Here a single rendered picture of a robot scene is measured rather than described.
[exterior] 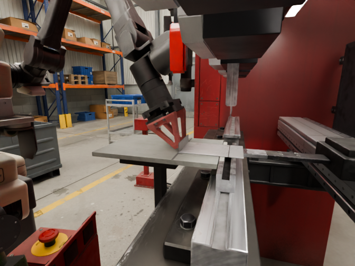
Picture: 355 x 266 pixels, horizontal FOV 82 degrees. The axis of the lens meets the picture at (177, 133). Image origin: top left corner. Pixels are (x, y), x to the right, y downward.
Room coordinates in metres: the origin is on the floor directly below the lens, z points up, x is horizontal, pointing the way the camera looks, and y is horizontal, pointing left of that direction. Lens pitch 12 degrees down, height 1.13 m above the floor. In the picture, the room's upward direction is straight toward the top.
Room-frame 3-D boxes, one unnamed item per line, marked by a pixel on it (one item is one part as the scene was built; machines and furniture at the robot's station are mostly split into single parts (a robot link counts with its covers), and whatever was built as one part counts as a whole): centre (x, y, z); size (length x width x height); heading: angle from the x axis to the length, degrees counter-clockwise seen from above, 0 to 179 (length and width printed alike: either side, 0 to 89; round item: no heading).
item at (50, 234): (0.40, 0.29, 0.79); 0.04 x 0.04 x 0.04
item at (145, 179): (2.28, 0.37, 0.41); 0.25 x 0.20 x 0.83; 74
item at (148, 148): (0.46, 0.03, 1.00); 0.26 x 0.18 x 0.01; 74
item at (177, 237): (0.40, -0.04, 0.89); 0.30 x 0.05 x 0.03; 164
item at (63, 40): (7.36, 3.14, 1.95); 2.70 x 0.99 x 3.90; 155
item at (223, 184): (0.39, -0.10, 0.99); 0.20 x 0.03 x 0.03; 164
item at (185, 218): (0.30, -0.02, 0.91); 0.03 x 0.03 x 0.02
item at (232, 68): (0.42, -0.11, 1.13); 0.10 x 0.02 x 0.10; 164
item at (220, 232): (0.37, -0.10, 0.92); 0.39 x 0.06 x 0.10; 164
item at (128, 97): (3.74, 0.89, 0.92); 0.50 x 0.36 x 0.18; 65
